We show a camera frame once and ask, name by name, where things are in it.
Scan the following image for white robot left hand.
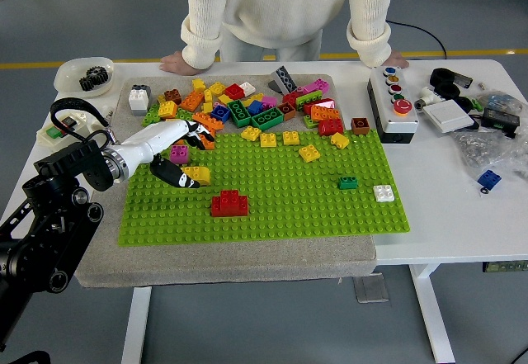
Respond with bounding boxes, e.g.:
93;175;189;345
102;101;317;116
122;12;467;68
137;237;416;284
119;118;216;191

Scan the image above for person's left hand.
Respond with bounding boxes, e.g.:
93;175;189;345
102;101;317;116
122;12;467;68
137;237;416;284
381;49;411;70

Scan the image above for person's right hand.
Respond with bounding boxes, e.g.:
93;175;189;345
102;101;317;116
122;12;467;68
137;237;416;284
159;50;195;77

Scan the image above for magenta square brick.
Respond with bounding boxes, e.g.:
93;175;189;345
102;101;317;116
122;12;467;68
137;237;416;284
169;144;190;166

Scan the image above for yellow curved brick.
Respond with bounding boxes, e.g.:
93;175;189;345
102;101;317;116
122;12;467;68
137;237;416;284
181;165;211;187

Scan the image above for white and grey brick stack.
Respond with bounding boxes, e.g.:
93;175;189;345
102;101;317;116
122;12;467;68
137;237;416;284
128;84;153;118

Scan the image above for orange flat long brick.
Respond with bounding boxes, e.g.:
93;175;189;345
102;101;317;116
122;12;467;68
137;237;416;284
191;111;225;130

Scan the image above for red square brick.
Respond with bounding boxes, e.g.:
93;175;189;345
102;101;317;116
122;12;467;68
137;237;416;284
282;91;304;109
224;83;248;101

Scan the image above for green long upturned brick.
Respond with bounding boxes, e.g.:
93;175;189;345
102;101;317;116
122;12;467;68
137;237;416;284
227;99;252;128
250;107;285;130

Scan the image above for pink long brick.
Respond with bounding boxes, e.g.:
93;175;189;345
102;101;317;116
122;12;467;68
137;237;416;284
302;78;331;96

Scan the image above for red glossy sloped brick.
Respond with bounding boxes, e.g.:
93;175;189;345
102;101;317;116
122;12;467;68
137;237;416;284
303;97;337;116

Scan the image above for red rounded brick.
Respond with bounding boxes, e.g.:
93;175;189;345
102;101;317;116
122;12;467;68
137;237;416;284
318;118;346;137

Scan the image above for lime green long brick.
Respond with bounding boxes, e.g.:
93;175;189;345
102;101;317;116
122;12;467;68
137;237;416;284
295;90;325;111

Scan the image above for red stepped brick stack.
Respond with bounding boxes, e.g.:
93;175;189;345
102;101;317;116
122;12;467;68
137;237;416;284
210;190;250;219

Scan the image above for grey long brick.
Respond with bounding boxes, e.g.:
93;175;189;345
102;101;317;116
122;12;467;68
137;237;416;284
267;65;299;96

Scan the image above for brown upturned brick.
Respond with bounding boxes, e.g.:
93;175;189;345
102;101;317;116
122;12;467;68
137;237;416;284
276;102;298;122

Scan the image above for black clamp with metal plate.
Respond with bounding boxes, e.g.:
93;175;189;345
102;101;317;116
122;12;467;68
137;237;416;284
429;67;474;89

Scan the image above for white pipe fitting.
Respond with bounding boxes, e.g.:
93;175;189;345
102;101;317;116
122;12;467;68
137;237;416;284
414;86;446;112

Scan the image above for white push-button control box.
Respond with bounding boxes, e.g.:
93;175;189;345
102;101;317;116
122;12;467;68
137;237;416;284
366;64;422;145

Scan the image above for white plastic bowl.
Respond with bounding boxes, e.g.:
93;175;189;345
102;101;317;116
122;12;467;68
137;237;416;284
53;56;116;99

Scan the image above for clear bag of blue parts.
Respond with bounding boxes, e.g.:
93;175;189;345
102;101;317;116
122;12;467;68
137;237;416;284
474;90;528;113

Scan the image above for black power adapter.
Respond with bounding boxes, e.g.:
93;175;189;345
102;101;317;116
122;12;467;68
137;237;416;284
481;107;521;139

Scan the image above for person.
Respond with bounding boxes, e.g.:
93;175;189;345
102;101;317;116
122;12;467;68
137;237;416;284
180;0;400;71

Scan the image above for clear bag of screws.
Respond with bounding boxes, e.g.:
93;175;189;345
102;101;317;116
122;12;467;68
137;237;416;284
451;126;528;183

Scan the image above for grey-brown mat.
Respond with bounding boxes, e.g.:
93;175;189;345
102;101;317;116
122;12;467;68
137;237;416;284
73;73;379;290

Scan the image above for green studded baseplate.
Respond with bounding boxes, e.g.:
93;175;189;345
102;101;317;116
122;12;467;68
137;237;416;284
117;129;413;248

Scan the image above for white table leg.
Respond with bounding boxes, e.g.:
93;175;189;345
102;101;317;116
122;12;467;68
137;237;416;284
121;287;153;364
408;263;457;364

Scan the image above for grey floor plate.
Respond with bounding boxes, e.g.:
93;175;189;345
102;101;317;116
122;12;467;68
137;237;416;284
352;273;391;304

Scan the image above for table height control panel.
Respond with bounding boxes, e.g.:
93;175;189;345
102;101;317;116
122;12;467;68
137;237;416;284
482;260;528;274

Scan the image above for black floor cable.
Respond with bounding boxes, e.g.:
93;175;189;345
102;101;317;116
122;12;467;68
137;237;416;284
385;19;449;60

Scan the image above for white wall switch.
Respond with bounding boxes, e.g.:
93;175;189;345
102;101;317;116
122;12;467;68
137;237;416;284
422;100;476;135

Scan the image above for white switch box green red buttons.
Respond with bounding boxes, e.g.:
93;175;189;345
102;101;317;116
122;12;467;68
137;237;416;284
35;111;100;150

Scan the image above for black corrugated cable conduit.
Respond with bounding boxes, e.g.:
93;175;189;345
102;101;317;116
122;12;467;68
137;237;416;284
0;349;51;364

